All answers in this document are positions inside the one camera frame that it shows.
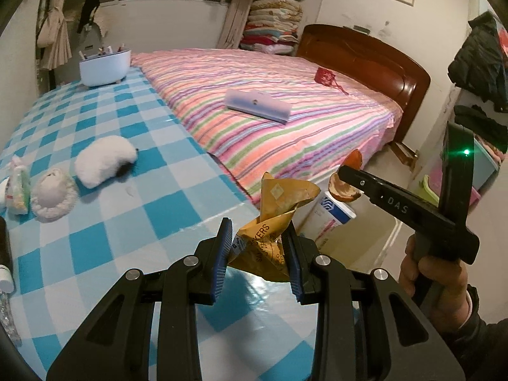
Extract white red paper mail bag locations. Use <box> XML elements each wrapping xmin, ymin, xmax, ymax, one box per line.
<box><xmin>314</xmin><ymin>192</ymin><xmax>357</xmax><ymax>248</ymax></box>

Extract brown glass bottle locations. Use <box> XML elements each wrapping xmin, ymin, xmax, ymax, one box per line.
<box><xmin>0</xmin><ymin>217</ymin><xmax>15</xmax><ymax>294</ymax></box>

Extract beige lace cloth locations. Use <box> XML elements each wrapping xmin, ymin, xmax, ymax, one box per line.
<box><xmin>30</xmin><ymin>168</ymin><xmax>79</xmax><ymax>222</ymax></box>

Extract yellow snack wrapper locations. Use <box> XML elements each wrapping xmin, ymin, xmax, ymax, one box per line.
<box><xmin>228</xmin><ymin>172</ymin><xmax>320</xmax><ymax>282</ymax></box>

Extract green snack plastic bag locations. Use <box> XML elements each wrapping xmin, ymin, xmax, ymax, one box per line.
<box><xmin>5</xmin><ymin>155</ymin><xmax>30</xmax><ymax>215</ymax></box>

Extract white fluffy plush toy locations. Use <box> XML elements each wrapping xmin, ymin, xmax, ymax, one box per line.
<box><xmin>74</xmin><ymin>135</ymin><xmax>138</xmax><ymax>189</ymax></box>

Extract person's right hand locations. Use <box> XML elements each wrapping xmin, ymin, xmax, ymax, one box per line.
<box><xmin>399</xmin><ymin>235</ymin><xmax>472</xmax><ymax>333</ymax></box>

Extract stacked plastic storage boxes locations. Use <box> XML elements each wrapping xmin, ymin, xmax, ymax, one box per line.
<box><xmin>416</xmin><ymin>134</ymin><xmax>505</xmax><ymax>206</ymax></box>

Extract white storage bin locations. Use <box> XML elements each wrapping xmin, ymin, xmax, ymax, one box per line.
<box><xmin>293</xmin><ymin>191</ymin><xmax>412</xmax><ymax>278</ymax></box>

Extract small foil wrapper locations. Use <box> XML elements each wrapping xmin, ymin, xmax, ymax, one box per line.
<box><xmin>0</xmin><ymin>291</ymin><xmax>23</xmax><ymax>347</ymax></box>

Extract blue checkered tablecloth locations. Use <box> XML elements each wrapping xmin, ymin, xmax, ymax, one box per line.
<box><xmin>1</xmin><ymin>68</ymin><xmax>317</xmax><ymax>380</ymax></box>

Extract wooden bed headboard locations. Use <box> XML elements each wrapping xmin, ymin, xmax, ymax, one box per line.
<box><xmin>296</xmin><ymin>24</ymin><xmax>431</xmax><ymax>143</ymax></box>

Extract black jacket hanging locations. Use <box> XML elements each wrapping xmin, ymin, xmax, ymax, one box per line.
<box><xmin>448</xmin><ymin>11</ymin><xmax>507</xmax><ymax>113</ymax></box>

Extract striped pink bed cover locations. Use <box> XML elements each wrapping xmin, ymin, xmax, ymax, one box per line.
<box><xmin>132</xmin><ymin>48</ymin><xmax>403</xmax><ymax>202</ymax></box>

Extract red pouch on bed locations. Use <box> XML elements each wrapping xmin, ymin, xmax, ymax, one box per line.
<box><xmin>314</xmin><ymin>67</ymin><xmax>349</xmax><ymax>96</ymax></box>

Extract lavender pencil case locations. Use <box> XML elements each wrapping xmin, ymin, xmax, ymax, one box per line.
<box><xmin>224</xmin><ymin>90</ymin><xmax>292</xmax><ymax>124</ymax></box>

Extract stack of folded quilts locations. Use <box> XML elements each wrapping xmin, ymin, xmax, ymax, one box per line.
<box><xmin>238</xmin><ymin>0</ymin><xmax>305</xmax><ymax>55</ymax></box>

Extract white oval pen holder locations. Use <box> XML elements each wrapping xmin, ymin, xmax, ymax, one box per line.
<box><xmin>79</xmin><ymin>50</ymin><xmax>132</xmax><ymax>87</ymax></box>

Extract right beige curtain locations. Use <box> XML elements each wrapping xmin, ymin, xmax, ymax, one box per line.
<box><xmin>216</xmin><ymin>0</ymin><xmax>253</xmax><ymax>49</ymax></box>

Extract beige tied curtain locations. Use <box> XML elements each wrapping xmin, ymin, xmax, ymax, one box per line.
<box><xmin>36</xmin><ymin>0</ymin><xmax>71</xmax><ymax>70</ymax></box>

